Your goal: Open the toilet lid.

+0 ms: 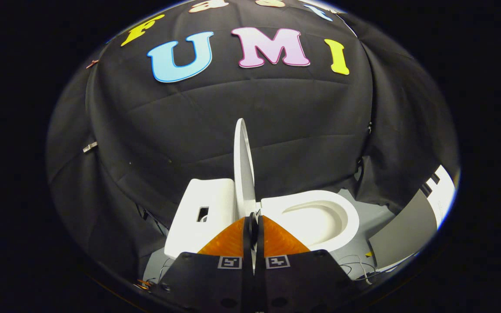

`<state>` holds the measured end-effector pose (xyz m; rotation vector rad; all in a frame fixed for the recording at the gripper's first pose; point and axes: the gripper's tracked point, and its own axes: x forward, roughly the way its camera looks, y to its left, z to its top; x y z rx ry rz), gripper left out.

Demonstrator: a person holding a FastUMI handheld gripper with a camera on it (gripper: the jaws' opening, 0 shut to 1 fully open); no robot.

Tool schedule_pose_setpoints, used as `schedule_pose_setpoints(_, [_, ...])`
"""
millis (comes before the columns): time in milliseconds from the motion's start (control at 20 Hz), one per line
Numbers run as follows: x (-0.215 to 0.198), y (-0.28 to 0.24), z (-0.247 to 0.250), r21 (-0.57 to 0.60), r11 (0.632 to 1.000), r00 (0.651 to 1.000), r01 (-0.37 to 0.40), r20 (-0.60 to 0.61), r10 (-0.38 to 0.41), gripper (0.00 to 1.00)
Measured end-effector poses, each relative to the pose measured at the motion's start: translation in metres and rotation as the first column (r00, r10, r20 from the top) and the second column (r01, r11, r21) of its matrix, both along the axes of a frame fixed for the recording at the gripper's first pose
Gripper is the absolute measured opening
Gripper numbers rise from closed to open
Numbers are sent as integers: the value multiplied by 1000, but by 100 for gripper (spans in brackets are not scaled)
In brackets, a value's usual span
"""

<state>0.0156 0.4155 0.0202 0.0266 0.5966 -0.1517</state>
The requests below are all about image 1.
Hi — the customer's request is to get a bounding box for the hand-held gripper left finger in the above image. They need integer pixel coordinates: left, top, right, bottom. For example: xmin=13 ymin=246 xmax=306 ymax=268
xmin=157 ymin=216 xmax=255 ymax=313

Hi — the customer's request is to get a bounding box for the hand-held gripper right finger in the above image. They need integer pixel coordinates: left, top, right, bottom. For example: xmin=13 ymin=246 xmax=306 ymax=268
xmin=255 ymin=215 xmax=360 ymax=313

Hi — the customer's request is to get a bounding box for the round black lid tab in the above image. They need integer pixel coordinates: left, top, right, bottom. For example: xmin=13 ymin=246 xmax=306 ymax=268
xmin=249 ymin=210 xmax=261 ymax=244

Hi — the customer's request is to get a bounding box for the white toilet tank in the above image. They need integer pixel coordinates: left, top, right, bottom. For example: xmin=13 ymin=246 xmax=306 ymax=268
xmin=164 ymin=178 xmax=238 ymax=260

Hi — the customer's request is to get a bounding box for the grey flat panel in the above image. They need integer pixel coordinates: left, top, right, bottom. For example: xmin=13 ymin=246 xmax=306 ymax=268
xmin=369 ymin=189 xmax=438 ymax=269

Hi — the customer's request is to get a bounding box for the white board with black bars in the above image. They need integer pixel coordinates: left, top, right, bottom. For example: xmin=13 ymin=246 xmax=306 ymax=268
xmin=420 ymin=165 xmax=457 ymax=227

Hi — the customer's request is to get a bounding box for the black backdrop cloth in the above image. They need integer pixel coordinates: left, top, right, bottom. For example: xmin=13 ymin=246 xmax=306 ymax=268
xmin=46 ymin=0 xmax=459 ymax=283

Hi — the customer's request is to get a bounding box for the thin white cable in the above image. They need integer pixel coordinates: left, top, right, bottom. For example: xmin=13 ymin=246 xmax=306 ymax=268
xmin=339 ymin=254 xmax=377 ymax=285

